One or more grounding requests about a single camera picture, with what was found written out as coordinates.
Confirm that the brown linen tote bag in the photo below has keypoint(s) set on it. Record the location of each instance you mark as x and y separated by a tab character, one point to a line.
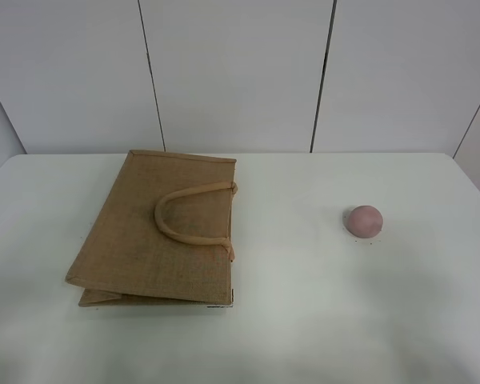
162	236

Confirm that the pink peach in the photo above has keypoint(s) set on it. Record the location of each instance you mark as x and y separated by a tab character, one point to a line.
364	222

